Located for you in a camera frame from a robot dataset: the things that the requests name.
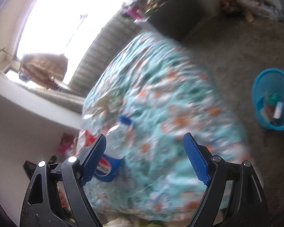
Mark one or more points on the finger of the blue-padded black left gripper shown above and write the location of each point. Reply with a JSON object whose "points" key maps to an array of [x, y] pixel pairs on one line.
{"points": [[42, 205]]}

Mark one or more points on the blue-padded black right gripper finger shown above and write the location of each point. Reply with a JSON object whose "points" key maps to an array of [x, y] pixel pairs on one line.
{"points": [[233, 196]]}

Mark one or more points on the Pepsi plastic bottle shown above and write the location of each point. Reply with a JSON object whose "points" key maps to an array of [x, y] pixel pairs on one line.
{"points": [[116, 150]]}

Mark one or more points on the red white snack bag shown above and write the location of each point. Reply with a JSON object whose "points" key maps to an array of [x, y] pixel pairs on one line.
{"points": [[85, 139]]}

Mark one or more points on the blue plastic waste basket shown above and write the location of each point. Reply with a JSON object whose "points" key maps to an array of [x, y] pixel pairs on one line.
{"points": [[268, 99]]}

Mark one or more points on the floral teal quilt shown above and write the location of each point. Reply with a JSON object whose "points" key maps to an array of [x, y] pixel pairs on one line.
{"points": [[156, 83]]}

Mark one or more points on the beige quilted jacket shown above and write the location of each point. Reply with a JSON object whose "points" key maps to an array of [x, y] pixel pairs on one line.
{"points": [[43, 69]]}

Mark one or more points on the dark grey cabinet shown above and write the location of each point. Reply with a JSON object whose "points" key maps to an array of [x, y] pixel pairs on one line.
{"points": [[175, 18]]}

